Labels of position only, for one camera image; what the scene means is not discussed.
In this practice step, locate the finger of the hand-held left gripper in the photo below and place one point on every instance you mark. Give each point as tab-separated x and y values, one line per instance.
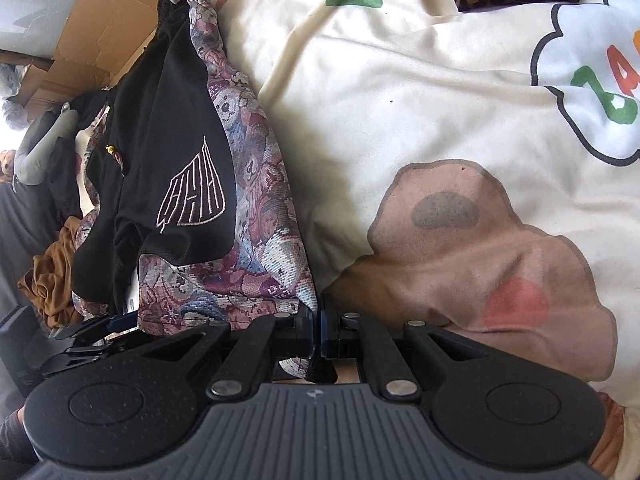
80	357
100	327

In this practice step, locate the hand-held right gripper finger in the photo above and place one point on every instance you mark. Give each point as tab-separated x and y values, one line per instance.
326	334
314	332

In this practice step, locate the black shorts with patterned trim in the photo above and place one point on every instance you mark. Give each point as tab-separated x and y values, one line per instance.
170	125

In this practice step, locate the brown garment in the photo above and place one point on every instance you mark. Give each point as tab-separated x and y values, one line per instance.
52	280

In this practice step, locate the dark grey pillow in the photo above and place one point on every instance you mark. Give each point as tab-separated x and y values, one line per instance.
25	240

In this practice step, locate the black garment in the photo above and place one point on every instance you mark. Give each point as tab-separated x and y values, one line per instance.
70	170

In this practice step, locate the plush bear toy with hat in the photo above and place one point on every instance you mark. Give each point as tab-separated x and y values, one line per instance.
7	165

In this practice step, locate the grey garment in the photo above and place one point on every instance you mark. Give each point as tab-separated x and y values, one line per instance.
42	145

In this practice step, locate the cream bear print bed sheet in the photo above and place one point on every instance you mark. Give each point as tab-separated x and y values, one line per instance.
425	110

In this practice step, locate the flattened cardboard box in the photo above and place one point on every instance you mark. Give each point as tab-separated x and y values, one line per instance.
110	10

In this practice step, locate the clear plastic bag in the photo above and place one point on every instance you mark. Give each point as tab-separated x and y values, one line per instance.
40	5

